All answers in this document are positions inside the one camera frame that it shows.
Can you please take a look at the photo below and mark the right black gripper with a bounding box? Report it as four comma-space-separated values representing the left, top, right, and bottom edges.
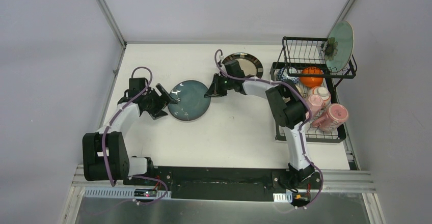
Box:
205, 73, 235, 97

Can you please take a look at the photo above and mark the dark blue plate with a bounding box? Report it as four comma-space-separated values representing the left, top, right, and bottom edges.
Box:
168, 80, 211, 122

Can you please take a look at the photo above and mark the black striped rim plate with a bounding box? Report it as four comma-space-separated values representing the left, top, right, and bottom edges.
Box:
222, 52, 264, 78

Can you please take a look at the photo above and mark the black wire dish rack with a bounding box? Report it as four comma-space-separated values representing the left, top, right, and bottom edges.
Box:
269, 37, 357, 144

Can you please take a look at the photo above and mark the orange bowl white inside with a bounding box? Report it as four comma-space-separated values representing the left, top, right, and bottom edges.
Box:
299, 67, 323, 88

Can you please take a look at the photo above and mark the pink cup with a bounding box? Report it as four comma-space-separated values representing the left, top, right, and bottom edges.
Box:
306, 94, 323, 119

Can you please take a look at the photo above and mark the orange floral pattern bowl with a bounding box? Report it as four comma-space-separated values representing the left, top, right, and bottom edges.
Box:
308, 86, 331, 107

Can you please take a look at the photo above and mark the dark red cup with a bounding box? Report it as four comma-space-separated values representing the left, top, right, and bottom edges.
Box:
311, 103, 349, 132

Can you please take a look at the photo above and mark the teal flower plate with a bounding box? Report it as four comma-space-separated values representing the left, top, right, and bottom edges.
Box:
322, 21, 354, 73

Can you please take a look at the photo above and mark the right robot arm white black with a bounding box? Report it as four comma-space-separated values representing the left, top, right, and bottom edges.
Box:
204, 60, 315, 188

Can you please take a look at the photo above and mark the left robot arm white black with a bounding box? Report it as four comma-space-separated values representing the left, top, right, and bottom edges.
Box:
82, 78, 177, 186

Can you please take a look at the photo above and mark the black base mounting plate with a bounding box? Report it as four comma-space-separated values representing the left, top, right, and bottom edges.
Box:
122, 165, 323, 203

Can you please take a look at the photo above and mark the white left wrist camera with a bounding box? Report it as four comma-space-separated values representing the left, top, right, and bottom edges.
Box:
127, 77, 149, 98

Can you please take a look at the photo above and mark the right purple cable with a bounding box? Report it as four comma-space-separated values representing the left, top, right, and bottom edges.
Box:
214, 49, 325, 214

